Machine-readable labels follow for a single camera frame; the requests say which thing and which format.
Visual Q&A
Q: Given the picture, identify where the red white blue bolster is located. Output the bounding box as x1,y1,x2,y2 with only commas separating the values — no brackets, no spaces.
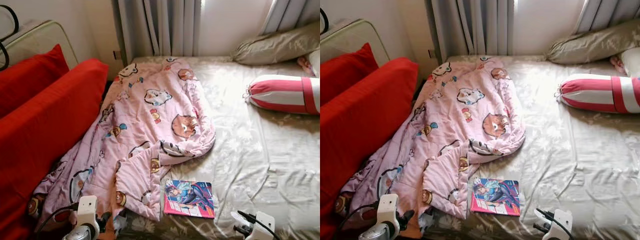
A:
556,73,640,114
243,74,320,116

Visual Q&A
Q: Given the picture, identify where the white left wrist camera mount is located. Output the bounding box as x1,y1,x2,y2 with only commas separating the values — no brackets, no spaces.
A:
75,195,101,240
376,193,401,236

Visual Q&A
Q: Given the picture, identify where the grey pleated curtain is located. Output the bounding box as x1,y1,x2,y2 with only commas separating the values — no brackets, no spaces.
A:
572,0,640,35
425,0,516,63
111,0,203,63
257,0,320,36

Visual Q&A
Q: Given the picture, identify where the beige floral pillow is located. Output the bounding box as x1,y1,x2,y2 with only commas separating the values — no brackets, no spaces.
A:
231,20,320,66
546,19,640,65

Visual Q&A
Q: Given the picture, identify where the colourful comic book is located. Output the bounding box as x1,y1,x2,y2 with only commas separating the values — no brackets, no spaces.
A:
163,178,216,219
469,177,521,217

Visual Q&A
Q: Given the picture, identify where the small pink fabric item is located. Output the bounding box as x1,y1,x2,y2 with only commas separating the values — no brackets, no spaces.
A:
296,56,316,77
610,55,627,75

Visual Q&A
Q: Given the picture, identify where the red folded futon mattress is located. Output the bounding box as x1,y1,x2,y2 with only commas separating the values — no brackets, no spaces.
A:
0,44,109,240
320,42,420,240

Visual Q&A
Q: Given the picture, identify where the pink cartoon print blanket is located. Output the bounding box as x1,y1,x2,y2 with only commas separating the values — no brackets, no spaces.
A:
334,55,527,236
27,56,217,236

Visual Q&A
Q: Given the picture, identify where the plain white pillow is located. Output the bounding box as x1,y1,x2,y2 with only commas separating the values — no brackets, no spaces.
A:
306,49,320,78
619,47,640,78

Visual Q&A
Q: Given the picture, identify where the bed with beige floral sheet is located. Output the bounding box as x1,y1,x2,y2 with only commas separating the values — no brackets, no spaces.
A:
112,54,320,240
425,54,640,240

